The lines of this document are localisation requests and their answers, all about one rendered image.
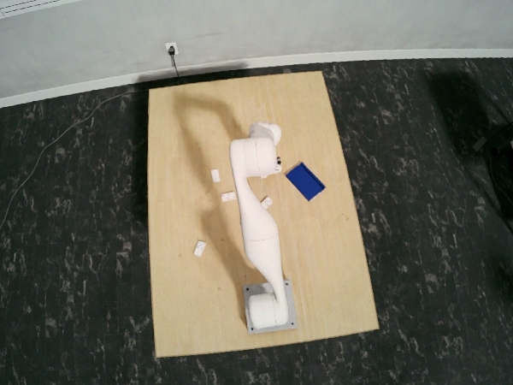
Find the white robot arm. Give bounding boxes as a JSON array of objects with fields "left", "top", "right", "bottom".
[{"left": 229, "top": 121, "right": 288, "bottom": 329}]

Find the dark blue rectangular pad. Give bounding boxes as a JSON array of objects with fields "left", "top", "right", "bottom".
[{"left": 286, "top": 162, "right": 326, "bottom": 201}]

